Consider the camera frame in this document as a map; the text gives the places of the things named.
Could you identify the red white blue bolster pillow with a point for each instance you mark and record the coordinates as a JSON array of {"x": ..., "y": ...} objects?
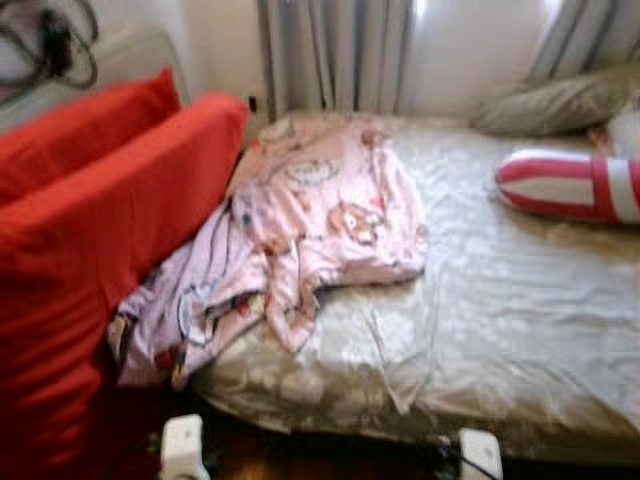
[{"x": 560, "y": 190}]

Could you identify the grey floral bed sheet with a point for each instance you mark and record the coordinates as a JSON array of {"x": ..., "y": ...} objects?
[{"x": 520, "y": 300}]

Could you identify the beige pillow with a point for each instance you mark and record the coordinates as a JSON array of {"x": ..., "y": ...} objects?
[{"x": 550, "y": 105}]

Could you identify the grey pleated curtain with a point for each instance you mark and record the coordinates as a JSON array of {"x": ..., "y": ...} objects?
[
  {"x": 330, "y": 50},
  {"x": 590, "y": 35}
]

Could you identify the pink bear print blanket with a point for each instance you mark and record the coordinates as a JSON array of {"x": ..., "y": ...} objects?
[{"x": 330, "y": 200}]

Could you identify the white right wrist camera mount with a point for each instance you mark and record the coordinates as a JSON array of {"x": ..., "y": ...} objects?
[{"x": 480, "y": 455}]

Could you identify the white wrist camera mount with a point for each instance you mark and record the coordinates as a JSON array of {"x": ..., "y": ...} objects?
[
  {"x": 480, "y": 455},
  {"x": 183, "y": 450}
]

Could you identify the black wall outlet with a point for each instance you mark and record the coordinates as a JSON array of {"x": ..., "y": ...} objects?
[{"x": 252, "y": 103}]

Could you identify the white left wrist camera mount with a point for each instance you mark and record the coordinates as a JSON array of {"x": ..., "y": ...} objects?
[{"x": 183, "y": 450}]

